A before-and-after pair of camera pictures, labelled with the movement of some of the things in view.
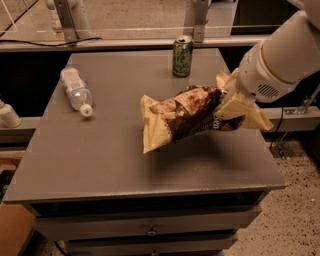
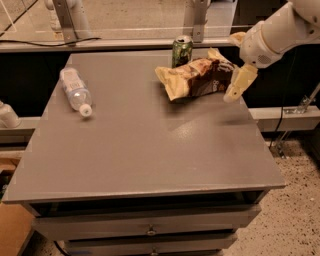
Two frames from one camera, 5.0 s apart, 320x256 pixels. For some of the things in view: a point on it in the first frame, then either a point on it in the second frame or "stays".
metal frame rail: x=231 y=44 stays
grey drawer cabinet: x=92 y=186 stays
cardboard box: x=15 y=225 stays
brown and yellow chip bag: x=187 y=111 to x=210 y=74
